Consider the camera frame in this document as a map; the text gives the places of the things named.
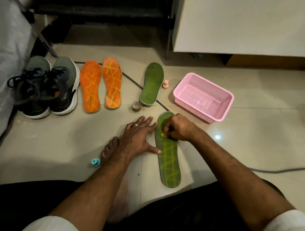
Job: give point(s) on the person's right hand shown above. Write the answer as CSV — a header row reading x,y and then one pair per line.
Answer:
x,y
184,129

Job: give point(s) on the person's left hand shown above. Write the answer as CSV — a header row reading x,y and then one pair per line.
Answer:
x,y
135,139

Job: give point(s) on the person's right fingers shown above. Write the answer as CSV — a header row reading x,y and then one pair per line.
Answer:
x,y
171,126

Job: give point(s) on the person's left middle finger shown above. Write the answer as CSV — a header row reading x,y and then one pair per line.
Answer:
x,y
148,121

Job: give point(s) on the person's left thumb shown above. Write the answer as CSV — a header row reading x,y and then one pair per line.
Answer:
x,y
153,150

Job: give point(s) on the person's left little finger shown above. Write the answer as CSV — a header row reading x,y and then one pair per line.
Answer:
x,y
127,127

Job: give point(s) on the small yellow-green paint applicator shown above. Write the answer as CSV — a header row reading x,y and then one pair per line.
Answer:
x,y
162,134

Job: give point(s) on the green insole with yellow lines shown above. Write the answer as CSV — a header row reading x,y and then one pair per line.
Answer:
x,y
169,164

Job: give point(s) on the person's left forearm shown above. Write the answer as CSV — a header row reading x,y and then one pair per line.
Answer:
x,y
95,188

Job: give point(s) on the person's right forearm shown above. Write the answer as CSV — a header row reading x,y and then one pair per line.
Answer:
x,y
238,173

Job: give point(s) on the plain green insole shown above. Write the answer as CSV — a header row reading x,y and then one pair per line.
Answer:
x,y
151,83

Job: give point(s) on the small pink bottle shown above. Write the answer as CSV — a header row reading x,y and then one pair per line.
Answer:
x,y
165,84

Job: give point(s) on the pink plastic basket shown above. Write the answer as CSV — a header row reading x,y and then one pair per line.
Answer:
x,y
202,97

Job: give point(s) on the orange insole with yellow lines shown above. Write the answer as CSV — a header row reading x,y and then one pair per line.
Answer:
x,y
112,83
90,88

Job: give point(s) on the small light blue bottle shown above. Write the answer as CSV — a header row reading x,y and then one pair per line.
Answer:
x,y
95,163

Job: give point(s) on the person's bare foot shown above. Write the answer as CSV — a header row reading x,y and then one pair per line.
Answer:
x,y
119,197

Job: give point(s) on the black trousers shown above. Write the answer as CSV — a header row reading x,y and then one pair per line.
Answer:
x,y
178,211

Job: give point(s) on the grey black running shoe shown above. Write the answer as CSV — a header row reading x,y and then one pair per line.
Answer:
x,y
63,90
31,95

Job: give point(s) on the black low shelf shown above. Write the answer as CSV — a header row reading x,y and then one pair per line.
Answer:
x,y
102,10

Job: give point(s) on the white cabinet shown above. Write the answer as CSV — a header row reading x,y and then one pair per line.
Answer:
x,y
238,26

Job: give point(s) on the white left sleeve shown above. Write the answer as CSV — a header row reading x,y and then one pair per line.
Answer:
x,y
47,225

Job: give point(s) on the white sleeve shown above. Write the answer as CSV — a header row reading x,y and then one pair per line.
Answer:
x,y
47,225
288,221

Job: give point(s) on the grey slanted metal rod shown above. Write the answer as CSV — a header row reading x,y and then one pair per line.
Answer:
x,y
38,33

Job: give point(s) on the white plastic sack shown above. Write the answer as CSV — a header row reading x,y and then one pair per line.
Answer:
x,y
12,59

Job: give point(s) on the white right sleeve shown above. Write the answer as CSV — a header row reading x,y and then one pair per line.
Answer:
x,y
288,221

